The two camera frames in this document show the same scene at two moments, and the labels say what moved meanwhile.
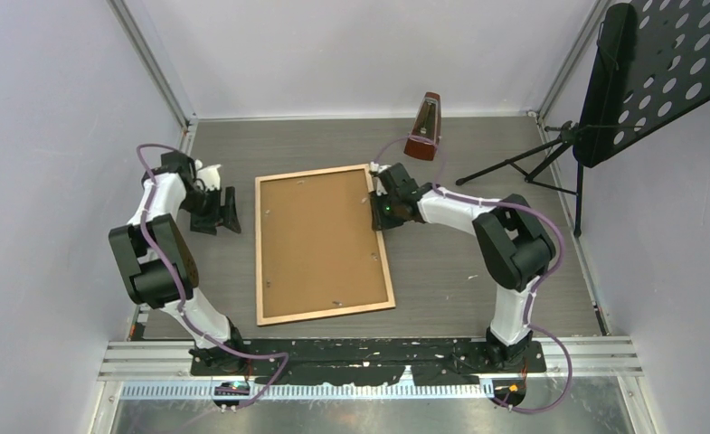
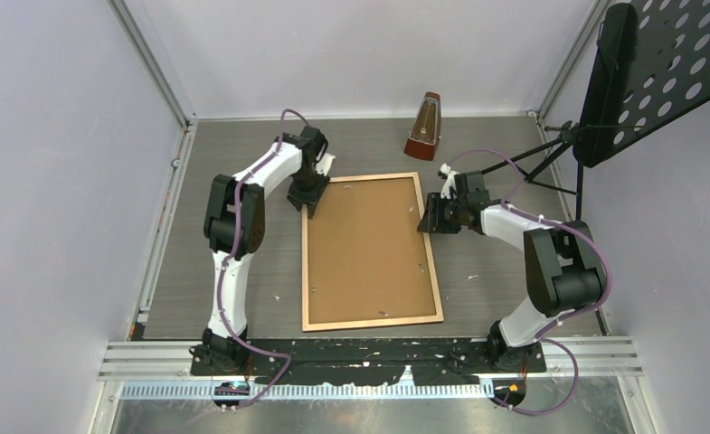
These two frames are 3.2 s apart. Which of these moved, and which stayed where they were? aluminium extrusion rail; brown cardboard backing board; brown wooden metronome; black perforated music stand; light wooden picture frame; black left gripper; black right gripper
Moved: brown cardboard backing board; light wooden picture frame; black left gripper; black right gripper
Stayed: aluminium extrusion rail; black perforated music stand; brown wooden metronome
